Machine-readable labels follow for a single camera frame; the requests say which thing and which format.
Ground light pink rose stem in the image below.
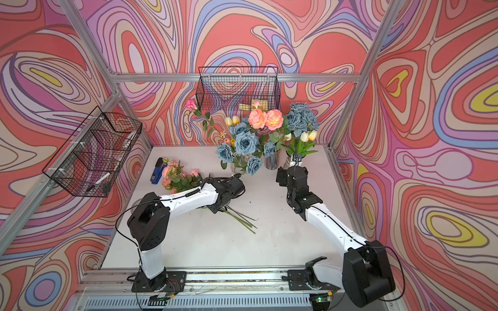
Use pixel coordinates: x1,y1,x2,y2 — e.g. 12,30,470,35
189,169,200,178

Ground black wire basket back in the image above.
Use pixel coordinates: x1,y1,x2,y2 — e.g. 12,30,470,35
196,65,281,115

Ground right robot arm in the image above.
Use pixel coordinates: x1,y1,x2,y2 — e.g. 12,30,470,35
276,154,396,307

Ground blue rose bouquet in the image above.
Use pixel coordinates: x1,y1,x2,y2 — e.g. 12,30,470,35
216,116,277,176
285,103,320,157

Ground blue stapler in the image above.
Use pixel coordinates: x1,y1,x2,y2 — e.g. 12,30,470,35
150,158,169,185

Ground black wire basket left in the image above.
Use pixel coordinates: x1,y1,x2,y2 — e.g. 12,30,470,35
42,107,143,198

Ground magenta rosebud stem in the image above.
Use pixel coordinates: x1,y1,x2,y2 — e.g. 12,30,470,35
185,99,216,137

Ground blue rose bouquet left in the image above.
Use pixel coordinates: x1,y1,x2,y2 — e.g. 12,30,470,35
216,116,277,176

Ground ribbed glass vase with ribbon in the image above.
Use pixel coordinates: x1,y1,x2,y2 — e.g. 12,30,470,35
264,151,279,171

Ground pink rose bunch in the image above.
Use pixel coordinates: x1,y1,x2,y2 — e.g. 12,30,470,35
248,109,284,131
162,161,202,193

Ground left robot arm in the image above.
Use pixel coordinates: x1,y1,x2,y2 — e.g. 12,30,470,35
127,174,245,295

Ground black wire basket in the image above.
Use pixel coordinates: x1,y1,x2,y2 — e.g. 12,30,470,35
196,65,281,115
42,107,143,198

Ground yellow sponge in basket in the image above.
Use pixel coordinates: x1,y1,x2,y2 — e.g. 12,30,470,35
239,100,269,111

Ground blue rose bouquet right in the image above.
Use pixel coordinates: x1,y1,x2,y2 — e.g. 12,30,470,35
285,103,320,157

